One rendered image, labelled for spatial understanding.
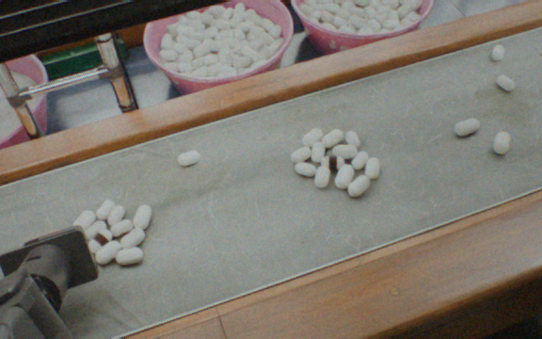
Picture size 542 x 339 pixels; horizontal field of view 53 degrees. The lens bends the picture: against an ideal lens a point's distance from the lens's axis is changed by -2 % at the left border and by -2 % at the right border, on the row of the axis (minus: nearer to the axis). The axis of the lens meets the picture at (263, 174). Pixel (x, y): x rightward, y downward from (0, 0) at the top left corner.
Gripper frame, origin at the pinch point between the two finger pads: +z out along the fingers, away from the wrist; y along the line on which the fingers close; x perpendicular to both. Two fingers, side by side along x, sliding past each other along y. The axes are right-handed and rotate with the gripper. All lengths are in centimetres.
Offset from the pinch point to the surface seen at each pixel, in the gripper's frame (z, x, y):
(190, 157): 6.7, -5.0, -20.5
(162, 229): 0.6, 2.4, -13.6
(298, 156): 2.3, -1.0, -35.3
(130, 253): -3.4, 3.1, -8.8
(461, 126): -1, 2, -60
